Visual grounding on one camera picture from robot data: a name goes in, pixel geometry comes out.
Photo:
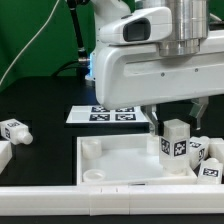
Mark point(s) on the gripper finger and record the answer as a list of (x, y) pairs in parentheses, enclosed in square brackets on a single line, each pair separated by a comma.
[(199, 106), (155, 124)]

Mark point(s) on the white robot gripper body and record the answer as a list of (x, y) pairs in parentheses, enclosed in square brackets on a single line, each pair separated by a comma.
[(137, 75)]

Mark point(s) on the white square table top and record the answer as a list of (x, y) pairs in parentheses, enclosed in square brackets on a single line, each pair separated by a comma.
[(124, 160)]

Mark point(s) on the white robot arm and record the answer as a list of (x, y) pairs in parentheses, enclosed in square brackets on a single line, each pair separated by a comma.
[(163, 51)]

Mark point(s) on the white right obstacle piece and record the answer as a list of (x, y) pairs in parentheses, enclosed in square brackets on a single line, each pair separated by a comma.
[(216, 149)]

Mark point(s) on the white obstacle piece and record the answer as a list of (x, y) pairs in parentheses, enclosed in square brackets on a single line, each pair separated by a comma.
[(216, 149), (5, 154)]

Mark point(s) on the white marker sheet with tags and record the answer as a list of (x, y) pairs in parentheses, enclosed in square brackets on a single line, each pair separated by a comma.
[(98, 114)]

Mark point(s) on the white front obstacle bar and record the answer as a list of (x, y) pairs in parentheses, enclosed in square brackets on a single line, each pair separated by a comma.
[(111, 200)]

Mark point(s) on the white left obstacle piece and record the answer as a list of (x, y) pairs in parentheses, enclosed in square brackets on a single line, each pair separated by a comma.
[(5, 154)]

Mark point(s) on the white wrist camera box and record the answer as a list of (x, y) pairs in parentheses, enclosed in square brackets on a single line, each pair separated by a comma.
[(143, 26)]

